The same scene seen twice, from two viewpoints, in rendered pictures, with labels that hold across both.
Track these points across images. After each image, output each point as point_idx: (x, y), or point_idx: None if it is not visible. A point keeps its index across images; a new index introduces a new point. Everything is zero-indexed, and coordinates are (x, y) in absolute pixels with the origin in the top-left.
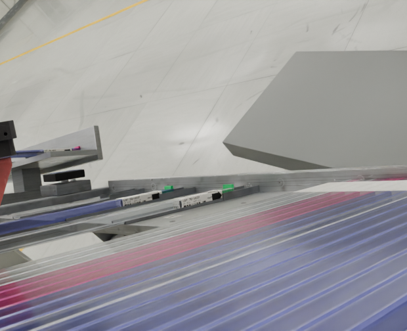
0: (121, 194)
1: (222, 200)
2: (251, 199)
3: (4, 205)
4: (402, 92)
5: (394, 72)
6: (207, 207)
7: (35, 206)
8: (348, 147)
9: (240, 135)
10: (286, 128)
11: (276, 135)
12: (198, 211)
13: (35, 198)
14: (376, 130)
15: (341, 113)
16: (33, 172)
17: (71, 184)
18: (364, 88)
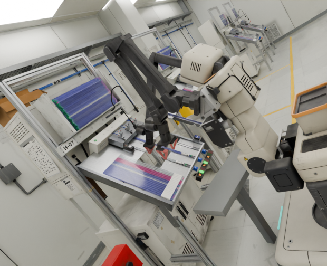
0: (194, 149)
1: (182, 165)
2: (181, 168)
3: (183, 137)
4: (231, 175)
5: (239, 170)
6: (176, 164)
7: (188, 140)
8: (220, 174)
9: (232, 152)
10: (231, 160)
11: (229, 159)
12: (172, 164)
13: None
14: (222, 176)
15: (230, 168)
16: None
17: (195, 140)
18: (237, 168)
